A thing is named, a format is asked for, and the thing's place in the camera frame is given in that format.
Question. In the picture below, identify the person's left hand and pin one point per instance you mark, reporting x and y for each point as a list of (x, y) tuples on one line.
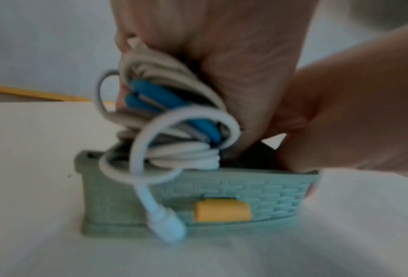
[(231, 54)]

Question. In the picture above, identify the person's right hand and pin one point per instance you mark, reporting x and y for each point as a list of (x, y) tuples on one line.
[(354, 113)]

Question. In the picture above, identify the pink green drawer box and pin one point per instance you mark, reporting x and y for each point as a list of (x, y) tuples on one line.
[(258, 194)]

